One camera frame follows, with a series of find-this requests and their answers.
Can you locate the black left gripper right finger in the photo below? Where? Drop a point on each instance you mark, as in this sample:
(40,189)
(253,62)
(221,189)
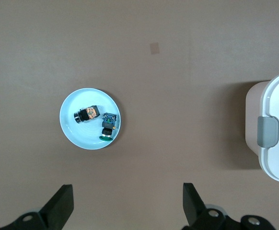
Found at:
(194,208)

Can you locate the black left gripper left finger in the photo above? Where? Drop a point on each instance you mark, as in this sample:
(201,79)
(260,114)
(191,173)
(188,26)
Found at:
(58,206)

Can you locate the orange push-button switch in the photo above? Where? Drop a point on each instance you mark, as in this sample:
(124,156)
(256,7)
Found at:
(91,112)

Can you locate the light blue round plate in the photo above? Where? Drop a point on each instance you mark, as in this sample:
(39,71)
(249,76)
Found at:
(86,136)

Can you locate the small brown tape patch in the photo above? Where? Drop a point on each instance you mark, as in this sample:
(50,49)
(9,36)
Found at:
(154,48)

